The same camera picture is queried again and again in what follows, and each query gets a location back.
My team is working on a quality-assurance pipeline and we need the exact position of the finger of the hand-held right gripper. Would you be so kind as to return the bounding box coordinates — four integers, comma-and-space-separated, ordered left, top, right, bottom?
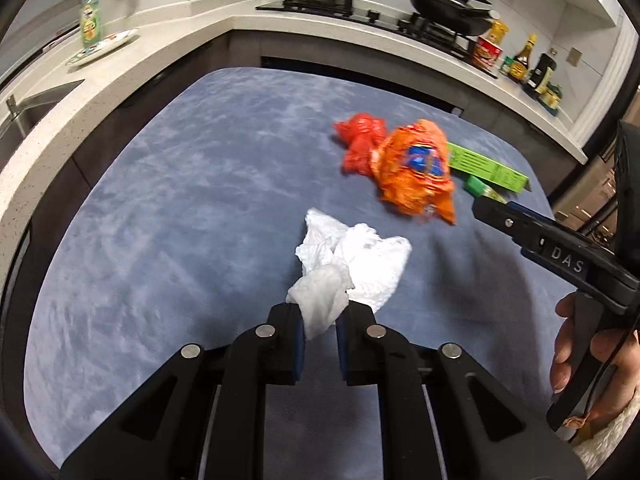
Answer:
471, 195, 547, 257
505, 201, 556, 228

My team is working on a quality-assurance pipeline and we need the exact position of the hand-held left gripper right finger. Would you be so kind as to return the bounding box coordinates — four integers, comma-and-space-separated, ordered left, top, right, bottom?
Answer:
335, 304, 586, 480

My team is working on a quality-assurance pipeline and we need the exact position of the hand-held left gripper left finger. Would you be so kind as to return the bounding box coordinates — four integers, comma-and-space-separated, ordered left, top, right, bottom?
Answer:
60, 302, 307, 480

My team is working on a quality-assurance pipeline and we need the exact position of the white tissue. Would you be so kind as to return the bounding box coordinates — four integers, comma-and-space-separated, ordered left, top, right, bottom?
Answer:
285, 208, 414, 342

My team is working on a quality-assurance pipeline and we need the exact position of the person's right forearm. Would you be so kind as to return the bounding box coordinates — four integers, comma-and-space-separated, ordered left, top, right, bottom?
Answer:
570, 395, 640, 480

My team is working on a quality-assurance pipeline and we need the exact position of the person's right hand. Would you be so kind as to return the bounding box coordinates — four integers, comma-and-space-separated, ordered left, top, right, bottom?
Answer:
549, 292, 640, 427

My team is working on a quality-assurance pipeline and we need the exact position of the small green wrapper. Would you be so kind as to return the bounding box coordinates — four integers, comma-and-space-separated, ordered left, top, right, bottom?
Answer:
463, 176, 509, 205

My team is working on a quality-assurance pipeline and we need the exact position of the bright green carton box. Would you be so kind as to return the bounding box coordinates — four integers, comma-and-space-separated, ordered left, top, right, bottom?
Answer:
446, 142, 531, 195

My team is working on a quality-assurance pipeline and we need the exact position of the orange snack bag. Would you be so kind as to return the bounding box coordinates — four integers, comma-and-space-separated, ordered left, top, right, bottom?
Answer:
370, 119, 457, 225

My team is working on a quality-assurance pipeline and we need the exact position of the large dark sauce bottle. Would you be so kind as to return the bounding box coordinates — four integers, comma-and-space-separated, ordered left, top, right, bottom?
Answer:
522, 52, 558, 102

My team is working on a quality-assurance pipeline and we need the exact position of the yellow-cap sauce bottle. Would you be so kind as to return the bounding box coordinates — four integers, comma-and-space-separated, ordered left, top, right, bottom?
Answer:
509, 34, 539, 85

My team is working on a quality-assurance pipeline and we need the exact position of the red plastic bag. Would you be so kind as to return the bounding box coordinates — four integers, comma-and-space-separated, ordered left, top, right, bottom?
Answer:
333, 112, 389, 177

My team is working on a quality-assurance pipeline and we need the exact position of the red instant noodle cup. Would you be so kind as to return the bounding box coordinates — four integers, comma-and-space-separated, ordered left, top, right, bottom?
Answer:
472, 36, 504, 70

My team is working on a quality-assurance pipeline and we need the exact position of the blue velvet table cloth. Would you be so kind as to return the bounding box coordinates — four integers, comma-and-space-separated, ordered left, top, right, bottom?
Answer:
22, 67, 576, 480

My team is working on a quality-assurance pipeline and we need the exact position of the black wok with lid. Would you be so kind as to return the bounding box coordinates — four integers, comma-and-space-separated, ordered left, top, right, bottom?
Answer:
407, 0, 501, 37

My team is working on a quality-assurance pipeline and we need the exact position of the black gas stove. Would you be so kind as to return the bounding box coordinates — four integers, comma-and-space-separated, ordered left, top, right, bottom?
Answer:
255, 0, 501, 79

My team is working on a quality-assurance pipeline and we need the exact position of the steel kitchen sink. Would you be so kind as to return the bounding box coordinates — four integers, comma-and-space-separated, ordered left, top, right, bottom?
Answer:
0, 79, 86, 162

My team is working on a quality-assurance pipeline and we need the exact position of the white patterned plate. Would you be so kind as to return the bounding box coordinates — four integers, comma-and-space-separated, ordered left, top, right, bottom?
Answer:
65, 29, 141, 69

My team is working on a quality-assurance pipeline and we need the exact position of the green dish soap bottle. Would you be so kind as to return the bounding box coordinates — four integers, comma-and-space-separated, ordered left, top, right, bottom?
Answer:
79, 0, 105, 54

